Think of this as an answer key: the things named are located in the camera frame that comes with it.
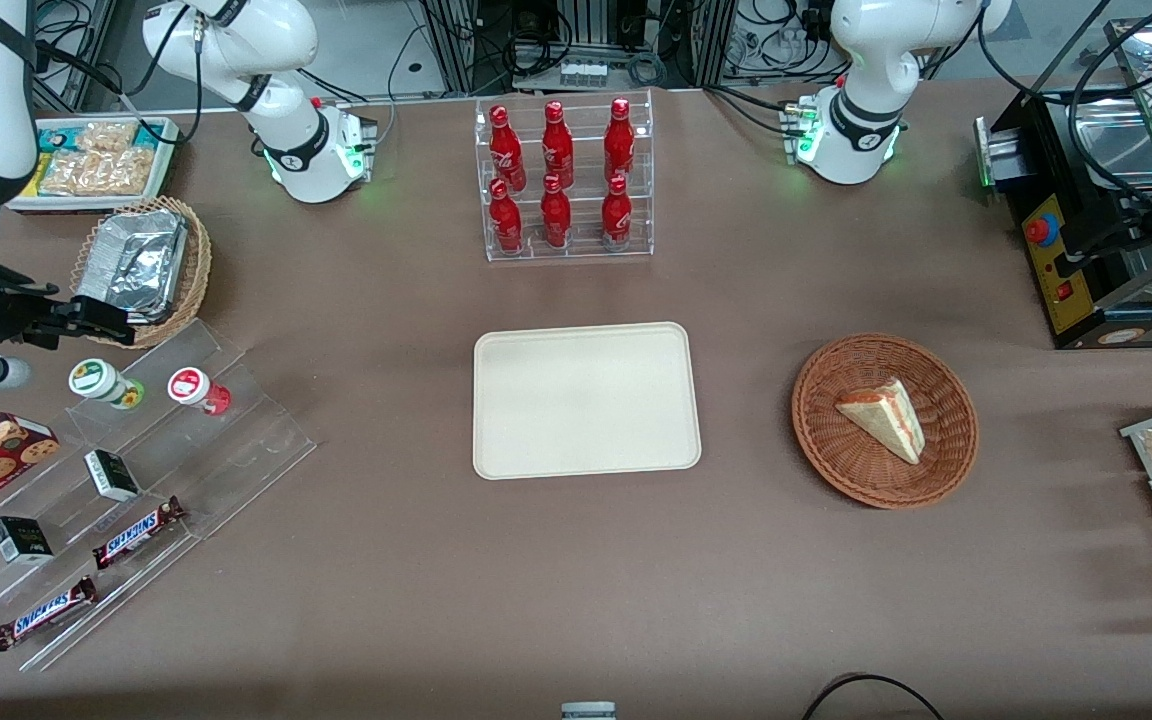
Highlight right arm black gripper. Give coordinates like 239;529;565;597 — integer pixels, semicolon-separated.
0;288;137;353

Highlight green gum bottle white lid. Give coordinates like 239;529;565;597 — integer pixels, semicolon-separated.
68;358;146;412

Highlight red gum bottle white lid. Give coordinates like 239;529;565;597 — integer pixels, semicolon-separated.
167;367;233;417

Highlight white rectangular snack tray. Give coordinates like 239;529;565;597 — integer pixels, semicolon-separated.
6;116;183;215

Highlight beige plastic tray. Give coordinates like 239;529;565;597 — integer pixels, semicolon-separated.
473;321;703;482

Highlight silver foil container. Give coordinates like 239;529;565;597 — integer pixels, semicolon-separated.
74;208;189;326

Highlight black food warmer yellow panel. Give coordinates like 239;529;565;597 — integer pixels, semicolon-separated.
974;15;1152;351

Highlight stainless steel warmer pan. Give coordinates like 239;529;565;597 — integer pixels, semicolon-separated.
1066;95;1152;191

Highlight oval light wicker basket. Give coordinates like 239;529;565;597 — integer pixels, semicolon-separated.
69;195;214;350

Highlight large clear cracker bag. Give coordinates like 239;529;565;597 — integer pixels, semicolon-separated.
41;148;159;197

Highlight small black box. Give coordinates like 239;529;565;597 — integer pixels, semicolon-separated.
0;516;55;566
84;449;142;503

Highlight clear acrylic stepped stand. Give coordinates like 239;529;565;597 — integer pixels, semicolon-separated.
0;318;319;673

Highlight small clear cracker bag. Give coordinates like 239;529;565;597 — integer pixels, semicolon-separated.
76;121;139;153

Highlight brown Snickers bar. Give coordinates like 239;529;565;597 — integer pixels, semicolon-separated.
0;575;99;653
92;496;187;571

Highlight triangular wrapped sandwich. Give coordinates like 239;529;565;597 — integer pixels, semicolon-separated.
834;376;927;466

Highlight round brown wicker basket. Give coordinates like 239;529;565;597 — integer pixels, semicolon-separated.
791;333;980;510

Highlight red cola bottle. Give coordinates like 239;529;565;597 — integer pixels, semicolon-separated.
604;97;636;186
489;178;524;254
540;174;572;249
542;100;575;191
489;105;527;193
601;175;633;251

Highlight clear acrylic bottle rack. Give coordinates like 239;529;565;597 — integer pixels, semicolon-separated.
474;88;655;263

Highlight black cable loop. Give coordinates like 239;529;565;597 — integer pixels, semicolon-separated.
801;673;947;720

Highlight aluminium frame rack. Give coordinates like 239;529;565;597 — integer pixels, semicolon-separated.
421;0;737;96

